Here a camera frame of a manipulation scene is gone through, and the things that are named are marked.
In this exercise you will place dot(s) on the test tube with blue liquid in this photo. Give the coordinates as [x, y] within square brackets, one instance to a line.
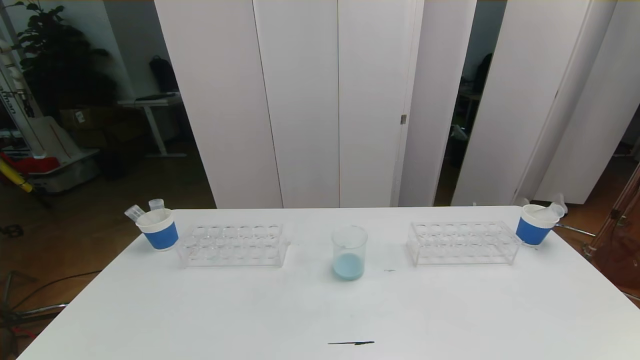
[156, 204]

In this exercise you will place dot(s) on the test tube with red liquid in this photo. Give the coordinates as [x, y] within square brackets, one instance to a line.
[134, 212]

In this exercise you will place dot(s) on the test tube with yellowish liquid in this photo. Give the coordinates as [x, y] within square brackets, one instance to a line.
[547, 214]

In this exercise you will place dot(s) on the clear conical test tube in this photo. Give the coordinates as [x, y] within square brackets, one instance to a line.
[559, 201]

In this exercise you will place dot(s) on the clear plastic beaker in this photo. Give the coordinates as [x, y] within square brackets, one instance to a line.
[349, 267]

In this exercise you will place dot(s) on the clear acrylic tube rack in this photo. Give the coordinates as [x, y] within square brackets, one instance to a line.
[235, 247]
[445, 245]

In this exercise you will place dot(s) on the yellow tube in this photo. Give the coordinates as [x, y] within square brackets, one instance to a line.
[15, 176]

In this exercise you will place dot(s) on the white folding screen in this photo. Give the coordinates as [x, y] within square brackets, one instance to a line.
[525, 100]
[300, 100]

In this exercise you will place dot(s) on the blue white paper cup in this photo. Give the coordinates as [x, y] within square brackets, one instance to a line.
[530, 232]
[161, 234]

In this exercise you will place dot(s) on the white desk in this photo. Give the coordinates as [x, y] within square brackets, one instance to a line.
[150, 99]

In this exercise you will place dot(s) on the black backpack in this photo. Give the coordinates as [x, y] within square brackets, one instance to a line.
[163, 74]

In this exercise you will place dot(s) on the dark office chair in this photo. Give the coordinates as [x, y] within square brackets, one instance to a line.
[484, 71]

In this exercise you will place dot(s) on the brown cardboard box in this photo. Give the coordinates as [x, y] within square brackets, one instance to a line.
[82, 124]

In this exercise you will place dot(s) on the white machine base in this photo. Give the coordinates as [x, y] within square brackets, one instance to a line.
[65, 174]

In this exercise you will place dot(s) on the green potted plant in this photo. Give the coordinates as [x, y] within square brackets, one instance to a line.
[55, 50]

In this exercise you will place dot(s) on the metal stand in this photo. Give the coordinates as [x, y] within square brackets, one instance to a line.
[619, 214]

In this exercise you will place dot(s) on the metal chair base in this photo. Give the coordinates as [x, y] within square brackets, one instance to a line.
[40, 309]

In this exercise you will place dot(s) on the small black floor object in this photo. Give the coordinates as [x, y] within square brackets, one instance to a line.
[12, 230]

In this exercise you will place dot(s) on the white printed pole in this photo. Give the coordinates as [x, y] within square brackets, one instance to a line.
[12, 80]

